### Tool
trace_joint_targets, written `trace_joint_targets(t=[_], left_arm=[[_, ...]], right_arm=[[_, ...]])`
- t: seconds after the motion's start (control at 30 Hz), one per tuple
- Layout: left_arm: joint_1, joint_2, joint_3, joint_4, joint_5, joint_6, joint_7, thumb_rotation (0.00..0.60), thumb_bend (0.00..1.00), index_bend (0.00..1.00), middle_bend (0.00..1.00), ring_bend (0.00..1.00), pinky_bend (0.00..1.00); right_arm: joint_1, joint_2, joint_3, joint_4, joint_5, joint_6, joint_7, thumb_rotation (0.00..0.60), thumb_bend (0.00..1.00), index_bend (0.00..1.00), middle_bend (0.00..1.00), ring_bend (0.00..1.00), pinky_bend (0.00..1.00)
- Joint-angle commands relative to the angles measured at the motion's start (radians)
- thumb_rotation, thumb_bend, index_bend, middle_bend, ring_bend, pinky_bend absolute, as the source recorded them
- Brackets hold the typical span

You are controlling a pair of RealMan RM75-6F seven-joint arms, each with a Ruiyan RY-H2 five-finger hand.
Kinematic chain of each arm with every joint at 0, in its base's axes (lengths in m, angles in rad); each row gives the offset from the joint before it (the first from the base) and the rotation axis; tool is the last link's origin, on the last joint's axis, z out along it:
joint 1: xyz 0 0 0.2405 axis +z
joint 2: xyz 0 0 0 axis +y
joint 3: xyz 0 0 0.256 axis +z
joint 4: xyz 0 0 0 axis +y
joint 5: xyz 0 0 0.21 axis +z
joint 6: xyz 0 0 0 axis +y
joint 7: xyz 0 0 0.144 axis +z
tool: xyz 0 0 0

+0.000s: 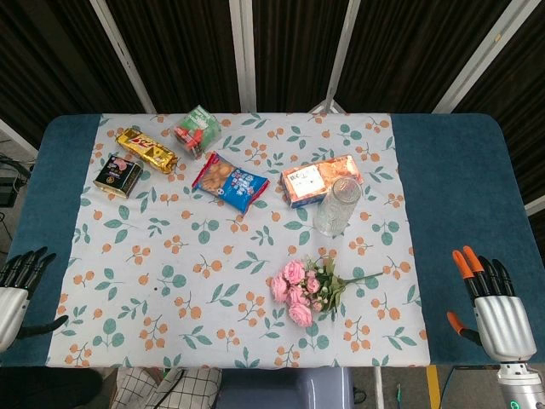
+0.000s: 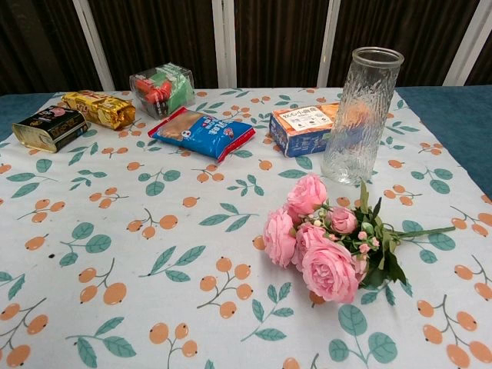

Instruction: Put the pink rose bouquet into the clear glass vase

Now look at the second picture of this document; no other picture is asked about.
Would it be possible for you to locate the pink rose bouquet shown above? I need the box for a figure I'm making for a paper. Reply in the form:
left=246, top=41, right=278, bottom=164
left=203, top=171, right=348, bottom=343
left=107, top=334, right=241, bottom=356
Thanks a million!
left=263, top=172, right=457, bottom=304

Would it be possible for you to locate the textured clear glass vase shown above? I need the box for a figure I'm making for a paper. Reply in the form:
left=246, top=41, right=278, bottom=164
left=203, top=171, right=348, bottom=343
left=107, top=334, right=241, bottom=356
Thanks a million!
left=321, top=46, right=406, bottom=187

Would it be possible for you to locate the blue biscuit bag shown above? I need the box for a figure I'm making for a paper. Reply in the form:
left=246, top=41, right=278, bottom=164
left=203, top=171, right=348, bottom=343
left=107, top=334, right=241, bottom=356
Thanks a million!
left=148, top=107, right=258, bottom=163

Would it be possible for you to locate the orange and blue cracker box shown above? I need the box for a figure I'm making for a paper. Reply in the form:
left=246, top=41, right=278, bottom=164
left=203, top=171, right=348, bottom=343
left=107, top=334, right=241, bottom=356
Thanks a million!
left=268, top=101, right=341, bottom=158

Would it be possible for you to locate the white fruit-print tablecloth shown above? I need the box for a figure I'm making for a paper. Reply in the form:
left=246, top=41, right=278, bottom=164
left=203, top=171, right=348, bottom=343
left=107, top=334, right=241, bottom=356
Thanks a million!
left=0, top=87, right=492, bottom=369

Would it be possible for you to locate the green red snack bag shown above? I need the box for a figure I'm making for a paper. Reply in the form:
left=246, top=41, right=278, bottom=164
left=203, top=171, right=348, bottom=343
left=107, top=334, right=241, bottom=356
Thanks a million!
left=128, top=63, right=196, bottom=119

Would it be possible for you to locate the gold foil snack packet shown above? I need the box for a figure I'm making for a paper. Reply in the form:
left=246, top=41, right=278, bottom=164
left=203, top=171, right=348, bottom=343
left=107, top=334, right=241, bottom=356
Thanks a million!
left=61, top=89, right=137, bottom=131

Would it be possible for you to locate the black and gold tin can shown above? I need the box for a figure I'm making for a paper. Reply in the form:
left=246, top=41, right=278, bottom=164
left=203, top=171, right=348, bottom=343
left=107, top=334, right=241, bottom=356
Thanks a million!
left=11, top=106, right=90, bottom=154

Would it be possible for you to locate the white screen frame post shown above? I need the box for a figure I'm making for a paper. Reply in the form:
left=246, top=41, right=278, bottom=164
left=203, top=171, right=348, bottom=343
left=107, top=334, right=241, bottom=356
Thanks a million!
left=317, top=0, right=342, bottom=88
left=444, top=0, right=492, bottom=87
left=212, top=0, right=237, bottom=90
left=71, top=0, right=115, bottom=91

